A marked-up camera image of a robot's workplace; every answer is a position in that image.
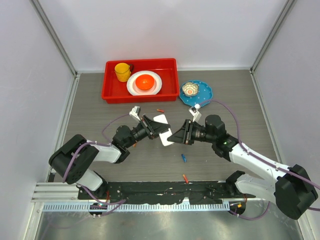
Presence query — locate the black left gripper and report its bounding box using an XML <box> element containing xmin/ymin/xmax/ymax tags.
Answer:
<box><xmin>125</xmin><ymin>115</ymin><xmax>171</xmax><ymax>149</ymax></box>

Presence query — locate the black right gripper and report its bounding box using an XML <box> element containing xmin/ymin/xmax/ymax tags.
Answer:
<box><xmin>167</xmin><ymin>119</ymin><xmax>216</xmax><ymax>145</ymax></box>

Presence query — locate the white battery cover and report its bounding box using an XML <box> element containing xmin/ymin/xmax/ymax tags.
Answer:
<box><xmin>159</xmin><ymin>132</ymin><xmax>174</xmax><ymax>147</ymax></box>

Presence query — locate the red orange AAA battery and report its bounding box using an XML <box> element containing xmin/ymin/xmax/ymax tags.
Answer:
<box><xmin>182</xmin><ymin>174</ymin><xmax>189</xmax><ymax>184</ymax></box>

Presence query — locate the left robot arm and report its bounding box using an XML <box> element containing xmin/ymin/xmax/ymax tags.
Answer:
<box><xmin>48</xmin><ymin>115</ymin><xmax>171</xmax><ymax>200</ymax></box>

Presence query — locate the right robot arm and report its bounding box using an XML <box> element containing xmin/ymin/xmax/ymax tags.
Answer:
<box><xmin>168</xmin><ymin>115</ymin><xmax>319</xmax><ymax>220</ymax></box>

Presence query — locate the blue AAA battery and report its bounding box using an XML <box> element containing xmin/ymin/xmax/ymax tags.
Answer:
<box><xmin>181</xmin><ymin>154</ymin><xmax>187</xmax><ymax>163</ymax></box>

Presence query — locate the white plate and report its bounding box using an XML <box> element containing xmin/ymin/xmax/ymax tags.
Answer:
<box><xmin>126</xmin><ymin>70</ymin><xmax>162</xmax><ymax>96</ymax></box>

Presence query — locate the orange bowl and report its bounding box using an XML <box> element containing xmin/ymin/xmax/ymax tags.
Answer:
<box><xmin>135</xmin><ymin>74</ymin><xmax>155</xmax><ymax>91</ymax></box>

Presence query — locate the blue polka dot plate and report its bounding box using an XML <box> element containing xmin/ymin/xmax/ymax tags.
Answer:
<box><xmin>179</xmin><ymin>80</ymin><xmax>214</xmax><ymax>107</ymax></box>

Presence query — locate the small patterned bowl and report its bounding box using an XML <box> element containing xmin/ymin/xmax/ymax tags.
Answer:
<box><xmin>181</xmin><ymin>82</ymin><xmax>199</xmax><ymax>97</ymax></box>

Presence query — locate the red plastic bin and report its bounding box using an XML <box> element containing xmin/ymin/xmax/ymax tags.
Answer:
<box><xmin>101</xmin><ymin>58</ymin><xmax>180</xmax><ymax>104</ymax></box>

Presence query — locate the yellow cup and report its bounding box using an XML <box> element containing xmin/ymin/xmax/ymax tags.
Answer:
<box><xmin>114</xmin><ymin>62</ymin><xmax>134</xmax><ymax>83</ymax></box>

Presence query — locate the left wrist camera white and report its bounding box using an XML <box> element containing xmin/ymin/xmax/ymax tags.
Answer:
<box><xmin>129</xmin><ymin>106</ymin><xmax>141</xmax><ymax>123</ymax></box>

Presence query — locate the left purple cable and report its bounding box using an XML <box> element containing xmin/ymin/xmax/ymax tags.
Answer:
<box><xmin>62</xmin><ymin>113</ymin><xmax>131</xmax><ymax>217</ymax></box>

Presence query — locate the purple cable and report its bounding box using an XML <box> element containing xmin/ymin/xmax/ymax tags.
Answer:
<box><xmin>197</xmin><ymin>99</ymin><xmax>320</xmax><ymax>221</ymax></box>
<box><xmin>62</xmin><ymin>113</ymin><xmax>131</xmax><ymax>217</ymax></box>

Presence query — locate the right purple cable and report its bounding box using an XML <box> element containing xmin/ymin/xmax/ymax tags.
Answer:
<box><xmin>197</xmin><ymin>99</ymin><xmax>320</xmax><ymax>221</ymax></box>

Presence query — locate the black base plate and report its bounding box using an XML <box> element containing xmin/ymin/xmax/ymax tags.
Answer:
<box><xmin>77</xmin><ymin>181</ymin><xmax>255</xmax><ymax>205</ymax></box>

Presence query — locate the white cable duct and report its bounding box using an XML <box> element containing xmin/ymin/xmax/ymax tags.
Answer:
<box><xmin>42</xmin><ymin>201</ymin><xmax>230</xmax><ymax>213</ymax></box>

